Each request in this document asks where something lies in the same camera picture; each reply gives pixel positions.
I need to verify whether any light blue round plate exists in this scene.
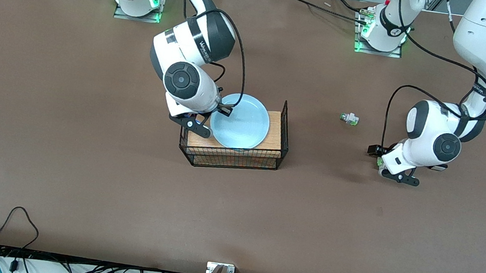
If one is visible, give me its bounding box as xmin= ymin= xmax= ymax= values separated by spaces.
xmin=207 ymin=90 xmax=273 ymax=153

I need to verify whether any silver camera mount bracket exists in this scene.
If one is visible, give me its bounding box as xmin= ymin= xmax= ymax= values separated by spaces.
xmin=206 ymin=261 xmax=237 ymax=273

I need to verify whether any black wire mesh basket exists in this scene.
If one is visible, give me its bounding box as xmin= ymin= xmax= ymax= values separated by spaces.
xmin=176 ymin=88 xmax=295 ymax=178

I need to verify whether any black looped cable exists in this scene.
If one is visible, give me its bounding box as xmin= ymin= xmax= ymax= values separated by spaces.
xmin=0 ymin=204 xmax=42 ymax=253

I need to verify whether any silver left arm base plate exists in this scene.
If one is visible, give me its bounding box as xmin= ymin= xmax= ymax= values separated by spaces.
xmin=352 ymin=7 xmax=408 ymax=59

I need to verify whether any long black table cable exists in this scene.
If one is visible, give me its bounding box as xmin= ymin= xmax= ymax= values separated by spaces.
xmin=280 ymin=0 xmax=372 ymax=25

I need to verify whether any wooden board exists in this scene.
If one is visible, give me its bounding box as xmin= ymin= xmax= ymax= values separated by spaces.
xmin=186 ymin=101 xmax=287 ymax=159

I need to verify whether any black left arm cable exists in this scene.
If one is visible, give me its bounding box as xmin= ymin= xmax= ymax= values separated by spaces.
xmin=380 ymin=0 xmax=486 ymax=162

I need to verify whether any small white green connector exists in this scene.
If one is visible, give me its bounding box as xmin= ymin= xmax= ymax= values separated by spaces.
xmin=339 ymin=112 xmax=361 ymax=127

